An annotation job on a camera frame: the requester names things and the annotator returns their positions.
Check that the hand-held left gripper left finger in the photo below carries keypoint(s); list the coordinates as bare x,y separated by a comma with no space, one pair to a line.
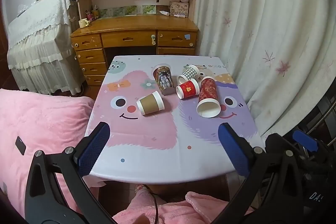
94,148

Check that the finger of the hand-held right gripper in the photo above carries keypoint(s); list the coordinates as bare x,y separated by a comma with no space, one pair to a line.
305,140
275,142

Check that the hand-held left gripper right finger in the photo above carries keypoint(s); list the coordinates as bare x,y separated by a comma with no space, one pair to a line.
234,151

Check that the tall red patterned paper cup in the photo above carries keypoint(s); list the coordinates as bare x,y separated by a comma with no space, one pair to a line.
208,98

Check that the brown paper cup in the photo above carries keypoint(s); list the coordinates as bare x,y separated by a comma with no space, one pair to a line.
151,106

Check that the small red paper cup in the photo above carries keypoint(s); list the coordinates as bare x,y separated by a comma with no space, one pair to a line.
188,89

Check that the beige cartoon paper cup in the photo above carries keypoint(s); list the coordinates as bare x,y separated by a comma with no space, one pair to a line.
205,73

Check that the checked paper cup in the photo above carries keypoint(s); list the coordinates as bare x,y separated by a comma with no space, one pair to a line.
189,74

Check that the dark printed paper cup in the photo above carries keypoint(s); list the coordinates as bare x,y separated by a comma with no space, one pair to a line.
164,81

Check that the pink fleece blanket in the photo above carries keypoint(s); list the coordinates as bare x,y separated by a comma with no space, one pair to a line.
39,119

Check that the pink patterned slipper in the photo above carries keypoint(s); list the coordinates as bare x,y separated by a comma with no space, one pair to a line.
141,188

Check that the cartoon-print folding table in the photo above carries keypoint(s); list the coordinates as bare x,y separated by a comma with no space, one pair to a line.
157,140

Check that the black rectangular patch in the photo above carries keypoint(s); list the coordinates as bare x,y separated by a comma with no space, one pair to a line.
20,145

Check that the pink fleece robe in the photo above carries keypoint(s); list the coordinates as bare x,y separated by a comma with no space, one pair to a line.
178,211

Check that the wide wooden desk drawer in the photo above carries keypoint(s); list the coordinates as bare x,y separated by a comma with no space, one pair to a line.
128,39

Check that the lace-covered piano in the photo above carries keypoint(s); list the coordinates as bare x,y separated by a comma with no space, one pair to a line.
39,43

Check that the green safety lock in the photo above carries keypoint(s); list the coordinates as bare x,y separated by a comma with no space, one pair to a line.
153,39

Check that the white mug on desk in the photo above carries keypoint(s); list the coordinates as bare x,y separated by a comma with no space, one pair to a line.
84,23

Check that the white leaf print curtain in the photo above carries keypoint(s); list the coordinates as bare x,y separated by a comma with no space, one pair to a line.
262,16

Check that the wooden desk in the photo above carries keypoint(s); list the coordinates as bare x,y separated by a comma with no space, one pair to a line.
141,26

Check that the pen holder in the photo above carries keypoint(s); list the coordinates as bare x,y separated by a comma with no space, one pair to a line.
92,14

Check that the landscape picture strip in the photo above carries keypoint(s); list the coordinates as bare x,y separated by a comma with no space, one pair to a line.
126,10

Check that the kraft cardboard box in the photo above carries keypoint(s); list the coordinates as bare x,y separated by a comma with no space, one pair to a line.
179,9

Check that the white tube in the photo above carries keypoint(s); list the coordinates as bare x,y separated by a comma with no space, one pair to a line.
164,13

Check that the metal chair frame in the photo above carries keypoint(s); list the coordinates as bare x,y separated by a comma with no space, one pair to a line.
323,111

